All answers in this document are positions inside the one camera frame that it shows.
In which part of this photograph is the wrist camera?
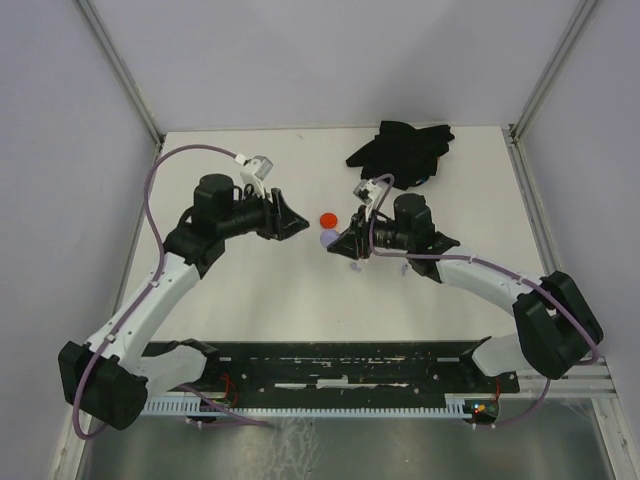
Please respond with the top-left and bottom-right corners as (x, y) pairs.
(353, 179), (383, 220)
(234, 154), (273, 198)

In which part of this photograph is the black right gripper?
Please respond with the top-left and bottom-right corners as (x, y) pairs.
(327, 204), (413, 260)

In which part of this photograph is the purple charging case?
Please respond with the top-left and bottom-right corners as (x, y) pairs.
(320, 229), (340, 248)

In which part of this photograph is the aluminium frame rail right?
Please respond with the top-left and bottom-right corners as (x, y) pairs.
(510, 0), (602, 145)

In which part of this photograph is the black cloth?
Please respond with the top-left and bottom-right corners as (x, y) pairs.
(345, 120), (455, 191)

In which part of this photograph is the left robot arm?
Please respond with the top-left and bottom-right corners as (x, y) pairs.
(58, 174), (309, 430)

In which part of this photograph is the blue-white cable duct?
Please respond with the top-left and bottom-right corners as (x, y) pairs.
(141, 393), (497, 420)

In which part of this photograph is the orange round charging case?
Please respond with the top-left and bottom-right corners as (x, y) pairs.
(319, 212), (338, 229)

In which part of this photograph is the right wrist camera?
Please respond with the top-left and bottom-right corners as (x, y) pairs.
(353, 179), (383, 220)

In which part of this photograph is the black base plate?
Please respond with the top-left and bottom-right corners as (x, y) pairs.
(192, 341), (520, 407)

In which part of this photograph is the aluminium frame rail left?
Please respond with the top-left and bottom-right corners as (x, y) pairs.
(72, 0), (164, 145)

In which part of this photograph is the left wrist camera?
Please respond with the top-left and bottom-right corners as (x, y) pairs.
(234, 154), (273, 198)

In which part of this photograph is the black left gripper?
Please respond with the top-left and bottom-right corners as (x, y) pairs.
(218, 183), (310, 241)

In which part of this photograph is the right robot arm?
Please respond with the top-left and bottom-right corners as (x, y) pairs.
(327, 194), (604, 391)

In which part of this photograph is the aluminium frame rail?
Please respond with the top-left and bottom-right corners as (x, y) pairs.
(510, 0), (602, 145)
(72, 0), (164, 145)

